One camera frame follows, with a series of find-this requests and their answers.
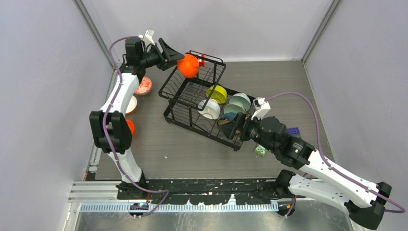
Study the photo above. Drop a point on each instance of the white ribbed bowl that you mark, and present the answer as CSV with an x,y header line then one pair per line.
x,y
210,109

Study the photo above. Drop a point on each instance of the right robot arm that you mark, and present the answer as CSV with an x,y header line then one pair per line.
x,y
363,200

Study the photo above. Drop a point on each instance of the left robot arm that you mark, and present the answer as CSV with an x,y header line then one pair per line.
x,y
109,127

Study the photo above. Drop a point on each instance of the yellow-green bowl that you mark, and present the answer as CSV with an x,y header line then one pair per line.
x,y
217,93

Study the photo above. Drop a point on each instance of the mint textured bowl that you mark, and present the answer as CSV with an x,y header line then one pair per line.
x,y
241,98

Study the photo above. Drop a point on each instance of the black wire dish rack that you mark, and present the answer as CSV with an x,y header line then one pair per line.
x,y
190,100

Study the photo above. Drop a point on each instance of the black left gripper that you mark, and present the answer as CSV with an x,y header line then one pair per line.
x,y
171,56

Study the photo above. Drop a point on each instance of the grey building block plate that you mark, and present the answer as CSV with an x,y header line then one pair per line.
x,y
294,132

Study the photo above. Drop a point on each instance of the celadon bowl with flower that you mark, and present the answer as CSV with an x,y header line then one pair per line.
x,y
236,107

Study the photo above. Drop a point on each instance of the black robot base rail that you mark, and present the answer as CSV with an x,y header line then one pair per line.
x,y
206,191

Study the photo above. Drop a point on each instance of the dark blue glazed bowl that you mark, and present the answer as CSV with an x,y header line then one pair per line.
x,y
227,118

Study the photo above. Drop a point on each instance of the red box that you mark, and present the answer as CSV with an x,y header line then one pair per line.
x,y
201,61

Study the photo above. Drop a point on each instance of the green owl toy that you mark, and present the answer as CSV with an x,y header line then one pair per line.
x,y
260,150

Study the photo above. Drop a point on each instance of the white bowl red floral pattern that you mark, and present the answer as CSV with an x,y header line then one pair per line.
x,y
144,87

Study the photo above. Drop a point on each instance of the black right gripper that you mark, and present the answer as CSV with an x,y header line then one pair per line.
x,y
229,129

